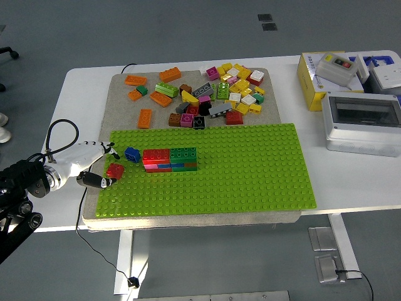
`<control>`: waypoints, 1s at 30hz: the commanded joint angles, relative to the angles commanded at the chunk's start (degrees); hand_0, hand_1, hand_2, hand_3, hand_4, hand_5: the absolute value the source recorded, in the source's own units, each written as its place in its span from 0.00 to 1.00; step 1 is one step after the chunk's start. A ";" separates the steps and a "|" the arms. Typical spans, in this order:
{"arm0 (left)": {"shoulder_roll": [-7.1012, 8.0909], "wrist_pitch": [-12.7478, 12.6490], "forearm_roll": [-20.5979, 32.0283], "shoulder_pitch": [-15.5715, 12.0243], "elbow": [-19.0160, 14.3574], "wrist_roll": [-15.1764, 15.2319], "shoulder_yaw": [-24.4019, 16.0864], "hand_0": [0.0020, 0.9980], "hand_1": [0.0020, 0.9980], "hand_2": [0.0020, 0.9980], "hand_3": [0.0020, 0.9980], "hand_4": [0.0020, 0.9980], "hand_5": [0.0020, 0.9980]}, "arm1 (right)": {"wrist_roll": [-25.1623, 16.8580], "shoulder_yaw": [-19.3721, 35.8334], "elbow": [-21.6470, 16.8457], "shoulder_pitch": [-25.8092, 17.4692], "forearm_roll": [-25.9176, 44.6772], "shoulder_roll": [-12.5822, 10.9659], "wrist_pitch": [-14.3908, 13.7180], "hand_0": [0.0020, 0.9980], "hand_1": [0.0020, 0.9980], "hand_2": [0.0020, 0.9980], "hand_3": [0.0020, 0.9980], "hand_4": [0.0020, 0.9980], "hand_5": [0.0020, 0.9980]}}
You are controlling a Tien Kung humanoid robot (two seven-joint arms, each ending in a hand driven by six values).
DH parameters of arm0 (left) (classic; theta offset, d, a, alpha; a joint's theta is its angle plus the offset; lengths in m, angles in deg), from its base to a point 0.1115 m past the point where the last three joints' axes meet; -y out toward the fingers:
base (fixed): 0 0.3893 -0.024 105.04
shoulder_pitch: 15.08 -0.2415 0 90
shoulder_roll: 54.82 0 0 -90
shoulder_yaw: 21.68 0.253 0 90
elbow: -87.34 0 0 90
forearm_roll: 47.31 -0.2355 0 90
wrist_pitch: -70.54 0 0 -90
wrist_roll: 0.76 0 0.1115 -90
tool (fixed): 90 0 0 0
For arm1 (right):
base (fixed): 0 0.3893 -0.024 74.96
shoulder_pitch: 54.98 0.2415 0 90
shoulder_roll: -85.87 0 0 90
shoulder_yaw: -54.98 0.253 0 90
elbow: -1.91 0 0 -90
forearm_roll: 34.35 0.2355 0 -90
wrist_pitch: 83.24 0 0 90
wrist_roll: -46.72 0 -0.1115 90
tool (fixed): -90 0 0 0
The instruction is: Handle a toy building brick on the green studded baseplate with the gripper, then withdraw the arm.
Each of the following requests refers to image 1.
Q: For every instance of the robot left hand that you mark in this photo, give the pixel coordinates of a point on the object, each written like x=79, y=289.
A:
x=73, y=161

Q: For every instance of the small red toy brick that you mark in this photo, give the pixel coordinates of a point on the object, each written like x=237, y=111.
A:
x=115, y=171

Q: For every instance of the blue toy brick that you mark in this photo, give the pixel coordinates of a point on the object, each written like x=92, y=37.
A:
x=132, y=154
x=170, y=165

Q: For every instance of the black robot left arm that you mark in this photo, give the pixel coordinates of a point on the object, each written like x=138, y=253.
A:
x=18, y=175

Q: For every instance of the large red toy brick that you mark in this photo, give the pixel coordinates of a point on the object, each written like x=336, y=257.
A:
x=156, y=155

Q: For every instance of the long orange toy brick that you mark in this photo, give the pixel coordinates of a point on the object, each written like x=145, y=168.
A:
x=135, y=80
x=160, y=98
x=170, y=74
x=144, y=118

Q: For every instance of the flat red toy brick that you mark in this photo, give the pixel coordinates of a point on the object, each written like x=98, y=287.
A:
x=158, y=170

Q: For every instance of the small orange toy brick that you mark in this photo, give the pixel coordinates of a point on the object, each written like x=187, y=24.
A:
x=134, y=95

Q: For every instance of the flat blue toy brick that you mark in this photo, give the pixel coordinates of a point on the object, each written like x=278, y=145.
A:
x=170, y=165

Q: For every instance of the small dark green toy brick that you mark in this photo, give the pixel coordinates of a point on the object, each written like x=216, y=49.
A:
x=258, y=98
x=142, y=90

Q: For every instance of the flat green toy brick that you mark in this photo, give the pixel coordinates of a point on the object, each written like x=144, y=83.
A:
x=185, y=169

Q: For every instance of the flat brown toy brick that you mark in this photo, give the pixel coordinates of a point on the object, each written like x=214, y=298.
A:
x=191, y=164

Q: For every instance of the long lime green toy brick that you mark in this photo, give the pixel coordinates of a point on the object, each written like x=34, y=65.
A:
x=166, y=89

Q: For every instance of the small grey sloped toy brick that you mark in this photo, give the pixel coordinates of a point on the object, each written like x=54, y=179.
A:
x=182, y=108

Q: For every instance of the black toy brick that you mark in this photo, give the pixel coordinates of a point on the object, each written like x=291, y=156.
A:
x=199, y=122
x=204, y=109

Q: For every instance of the yellow curved toy brick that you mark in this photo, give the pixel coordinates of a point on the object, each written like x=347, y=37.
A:
x=190, y=98

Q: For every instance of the small magenta toy brick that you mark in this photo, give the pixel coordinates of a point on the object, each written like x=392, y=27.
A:
x=204, y=99

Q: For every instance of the grey toy brick with holes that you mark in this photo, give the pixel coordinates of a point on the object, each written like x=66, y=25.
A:
x=203, y=90

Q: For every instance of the long grey toy brick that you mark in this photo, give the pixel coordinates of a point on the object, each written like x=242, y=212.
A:
x=220, y=109

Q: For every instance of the thin green toy brick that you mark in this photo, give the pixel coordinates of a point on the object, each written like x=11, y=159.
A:
x=213, y=92

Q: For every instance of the small white toy piece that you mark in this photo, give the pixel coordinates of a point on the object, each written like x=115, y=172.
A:
x=203, y=69

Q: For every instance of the green studded baseplate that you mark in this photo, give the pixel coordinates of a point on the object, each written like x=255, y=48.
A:
x=235, y=172

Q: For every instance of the white toy brick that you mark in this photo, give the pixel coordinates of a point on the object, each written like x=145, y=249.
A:
x=248, y=99
x=235, y=97
x=232, y=72
x=256, y=75

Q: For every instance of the light pink toy brick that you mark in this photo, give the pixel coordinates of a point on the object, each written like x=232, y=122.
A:
x=232, y=80

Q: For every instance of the white shoe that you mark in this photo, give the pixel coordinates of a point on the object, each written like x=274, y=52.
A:
x=4, y=135
x=3, y=119

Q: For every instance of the white table leg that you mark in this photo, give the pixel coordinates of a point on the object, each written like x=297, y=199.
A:
x=344, y=244
x=123, y=260

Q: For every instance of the black chair leg with caster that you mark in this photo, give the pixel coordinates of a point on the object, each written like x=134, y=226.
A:
x=7, y=51

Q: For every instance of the long metal floor plate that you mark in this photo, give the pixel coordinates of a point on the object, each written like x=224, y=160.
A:
x=213, y=296

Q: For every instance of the grey-brown mat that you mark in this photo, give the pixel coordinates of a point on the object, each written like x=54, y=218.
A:
x=271, y=106

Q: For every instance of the dark floor cover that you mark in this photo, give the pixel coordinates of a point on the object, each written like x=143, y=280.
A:
x=265, y=17
x=269, y=27

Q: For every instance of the yellow cardboard box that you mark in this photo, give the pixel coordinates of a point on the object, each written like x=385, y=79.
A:
x=308, y=81

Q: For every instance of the white box flap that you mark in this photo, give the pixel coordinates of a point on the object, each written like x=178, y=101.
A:
x=363, y=70

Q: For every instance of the grey box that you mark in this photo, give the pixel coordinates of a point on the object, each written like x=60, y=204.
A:
x=371, y=85

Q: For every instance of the white push button switch box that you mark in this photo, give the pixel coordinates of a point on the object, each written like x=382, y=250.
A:
x=332, y=70

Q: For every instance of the white enclosure with clear lid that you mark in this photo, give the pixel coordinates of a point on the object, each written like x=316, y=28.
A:
x=360, y=138

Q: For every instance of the white wall socket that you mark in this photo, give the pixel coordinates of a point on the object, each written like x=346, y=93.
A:
x=388, y=76

